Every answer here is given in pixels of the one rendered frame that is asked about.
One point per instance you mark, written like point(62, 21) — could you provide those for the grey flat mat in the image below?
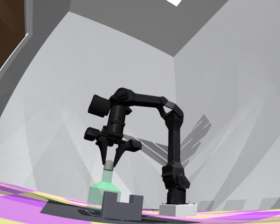
point(81, 213)

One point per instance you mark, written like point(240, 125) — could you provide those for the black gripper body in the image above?
point(114, 134)

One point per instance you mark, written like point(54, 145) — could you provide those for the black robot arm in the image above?
point(118, 106)

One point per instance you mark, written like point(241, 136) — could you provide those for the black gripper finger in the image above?
point(103, 148)
point(119, 151)

